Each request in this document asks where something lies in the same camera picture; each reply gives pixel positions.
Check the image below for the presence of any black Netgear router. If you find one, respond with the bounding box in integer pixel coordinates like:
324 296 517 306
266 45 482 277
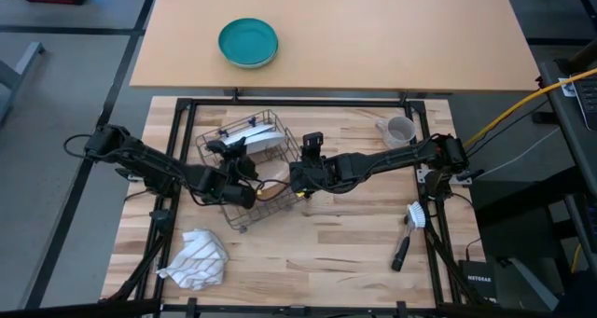
458 259 499 305

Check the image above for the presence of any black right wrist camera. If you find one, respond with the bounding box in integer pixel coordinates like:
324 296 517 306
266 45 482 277
301 131 326 159

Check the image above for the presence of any pale pink plate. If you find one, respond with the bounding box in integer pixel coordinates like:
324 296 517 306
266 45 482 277
242 130 287 156

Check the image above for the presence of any black frame clamp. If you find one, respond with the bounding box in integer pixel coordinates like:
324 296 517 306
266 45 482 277
149 209 175 233

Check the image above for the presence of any brown wooden plate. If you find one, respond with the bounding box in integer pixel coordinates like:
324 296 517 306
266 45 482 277
257 160 293 201

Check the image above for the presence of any black metal table frame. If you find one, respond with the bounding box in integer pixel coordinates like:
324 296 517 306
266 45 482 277
98 97 496 318

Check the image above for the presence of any grey wire dish rack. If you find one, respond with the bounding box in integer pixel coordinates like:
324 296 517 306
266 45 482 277
194 108 307 234

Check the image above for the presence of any black keyboard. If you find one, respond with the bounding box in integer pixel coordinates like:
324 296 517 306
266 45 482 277
572 76 597 132

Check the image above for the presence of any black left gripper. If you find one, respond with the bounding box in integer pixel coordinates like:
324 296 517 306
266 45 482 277
206 136 260 185

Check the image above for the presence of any black-handled white dish brush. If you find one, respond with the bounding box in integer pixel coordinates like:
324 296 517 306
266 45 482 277
390 201 427 273

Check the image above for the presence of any speckled grey mug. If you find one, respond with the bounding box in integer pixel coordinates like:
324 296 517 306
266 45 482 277
374 116 417 150

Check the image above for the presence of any grey furniture piece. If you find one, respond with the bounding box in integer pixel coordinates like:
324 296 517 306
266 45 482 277
0 41 48 123

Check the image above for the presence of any yellow cable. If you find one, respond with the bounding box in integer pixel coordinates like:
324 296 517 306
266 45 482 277
461 67 597 152

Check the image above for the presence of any white striped cloth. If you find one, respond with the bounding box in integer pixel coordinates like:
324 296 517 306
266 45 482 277
156 228 229 292

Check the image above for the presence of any silver mounting bracket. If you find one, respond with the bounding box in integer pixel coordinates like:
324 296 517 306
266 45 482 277
416 168 473 186

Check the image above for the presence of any white paper label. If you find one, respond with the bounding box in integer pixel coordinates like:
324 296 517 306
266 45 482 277
557 77 579 98

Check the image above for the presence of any teal plate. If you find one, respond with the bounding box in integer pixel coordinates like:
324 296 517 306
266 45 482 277
216 17 280 70

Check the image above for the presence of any light wooden desk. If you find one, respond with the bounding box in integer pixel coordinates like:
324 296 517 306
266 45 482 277
129 0 541 93

